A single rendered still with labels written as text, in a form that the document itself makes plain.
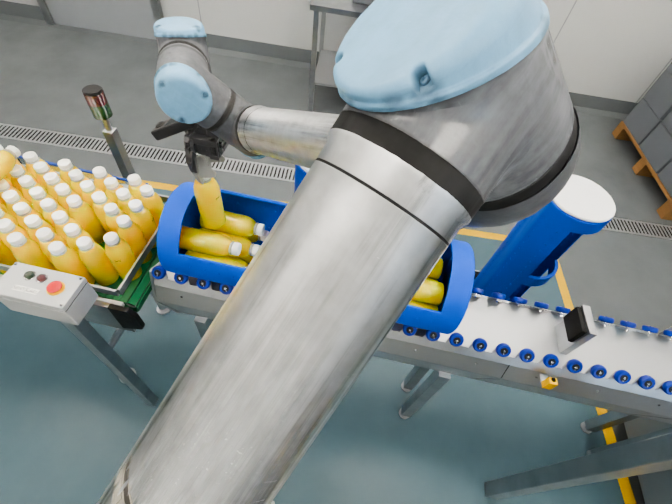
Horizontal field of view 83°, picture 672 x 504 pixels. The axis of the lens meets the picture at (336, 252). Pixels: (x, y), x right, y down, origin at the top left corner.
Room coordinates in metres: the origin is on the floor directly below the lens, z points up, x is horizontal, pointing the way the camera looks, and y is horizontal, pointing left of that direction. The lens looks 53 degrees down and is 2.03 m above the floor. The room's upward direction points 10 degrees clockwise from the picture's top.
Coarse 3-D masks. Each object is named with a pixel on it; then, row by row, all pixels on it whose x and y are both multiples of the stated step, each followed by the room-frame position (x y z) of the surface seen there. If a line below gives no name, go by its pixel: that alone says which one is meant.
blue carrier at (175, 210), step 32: (192, 192) 0.73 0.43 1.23; (224, 192) 0.78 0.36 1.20; (160, 224) 0.62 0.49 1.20; (192, 224) 0.75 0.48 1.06; (160, 256) 0.57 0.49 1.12; (192, 256) 0.57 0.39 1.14; (448, 256) 0.80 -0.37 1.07; (448, 288) 0.58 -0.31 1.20; (416, 320) 0.53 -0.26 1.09; (448, 320) 0.53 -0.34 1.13
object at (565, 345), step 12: (576, 312) 0.67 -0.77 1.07; (588, 312) 0.67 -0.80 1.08; (564, 324) 0.68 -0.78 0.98; (576, 324) 0.63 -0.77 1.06; (588, 324) 0.63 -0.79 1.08; (564, 336) 0.64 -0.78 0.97; (576, 336) 0.60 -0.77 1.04; (588, 336) 0.59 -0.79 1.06; (564, 348) 0.60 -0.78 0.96; (576, 348) 0.59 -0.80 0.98
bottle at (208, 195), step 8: (200, 184) 0.69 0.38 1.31; (208, 184) 0.70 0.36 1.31; (216, 184) 0.71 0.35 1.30; (200, 192) 0.68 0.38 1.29; (208, 192) 0.68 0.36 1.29; (216, 192) 0.70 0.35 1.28; (200, 200) 0.68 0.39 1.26; (208, 200) 0.68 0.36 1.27; (216, 200) 0.69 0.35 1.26; (200, 208) 0.68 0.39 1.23; (208, 208) 0.68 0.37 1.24; (216, 208) 0.69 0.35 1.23; (200, 216) 0.69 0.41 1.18; (208, 216) 0.68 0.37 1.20; (216, 216) 0.68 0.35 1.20; (224, 216) 0.71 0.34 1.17; (208, 224) 0.67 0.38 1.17; (216, 224) 0.68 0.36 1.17
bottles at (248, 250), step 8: (216, 232) 0.71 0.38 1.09; (224, 232) 0.72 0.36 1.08; (264, 232) 0.77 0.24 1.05; (232, 240) 0.69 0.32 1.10; (240, 240) 0.69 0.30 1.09; (248, 240) 0.71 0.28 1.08; (256, 240) 0.75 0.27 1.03; (248, 248) 0.68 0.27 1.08; (256, 248) 0.68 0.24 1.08; (200, 256) 0.61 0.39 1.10; (208, 256) 0.61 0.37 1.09; (216, 256) 0.62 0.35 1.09; (224, 256) 0.66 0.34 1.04; (232, 256) 0.66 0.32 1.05; (240, 256) 0.66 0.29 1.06; (248, 256) 0.70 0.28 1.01; (232, 264) 0.60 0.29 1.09; (240, 264) 0.62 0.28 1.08; (408, 304) 0.57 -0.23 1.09; (416, 304) 0.58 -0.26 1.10; (424, 304) 0.58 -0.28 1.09
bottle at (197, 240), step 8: (184, 232) 0.65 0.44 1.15; (192, 232) 0.65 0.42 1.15; (200, 232) 0.66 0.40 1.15; (208, 232) 0.67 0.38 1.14; (184, 240) 0.63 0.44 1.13; (192, 240) 0.63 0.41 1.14; (200, 240) 0.63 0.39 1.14; (208, 240) 0.64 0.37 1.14; (216, 240) 0.64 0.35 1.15; (224, 240) 0.65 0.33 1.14; (184, 248) 0.62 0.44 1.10; (192, 248) 0.62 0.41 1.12; (200, 248) 0.62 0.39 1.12; (208, 248) 0.62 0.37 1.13; (216, 248) 0.62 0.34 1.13; (224, 248) 0.63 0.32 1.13
